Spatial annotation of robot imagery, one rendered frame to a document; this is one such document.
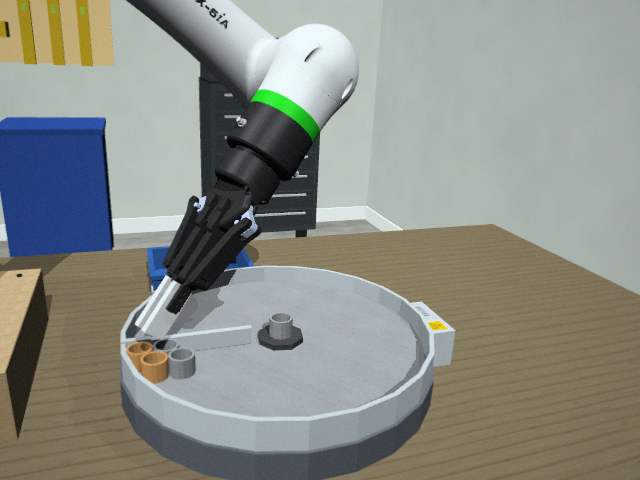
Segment blue square tray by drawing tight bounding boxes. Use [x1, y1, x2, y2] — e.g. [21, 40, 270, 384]
[147, 246, 254, 295]

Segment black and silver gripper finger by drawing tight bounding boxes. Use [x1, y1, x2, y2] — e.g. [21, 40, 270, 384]
[141, 197, 262, 340]
[135, 192, 220, 328]

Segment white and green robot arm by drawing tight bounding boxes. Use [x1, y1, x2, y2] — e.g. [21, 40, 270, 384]
[126, 0, 359, 181]

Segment grey metal bushing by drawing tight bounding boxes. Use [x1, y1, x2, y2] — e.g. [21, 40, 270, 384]
[168, 347, 196, 379]
[269, 312, 293, 340]
[153, 338, 179, 355]

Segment bronze bushing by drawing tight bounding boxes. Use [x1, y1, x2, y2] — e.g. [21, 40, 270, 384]
[140, 351, 169, 384]
[126, 341, 153, 373]

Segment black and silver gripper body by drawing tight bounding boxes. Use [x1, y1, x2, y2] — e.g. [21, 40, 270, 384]
[206, 148, 280, 233]

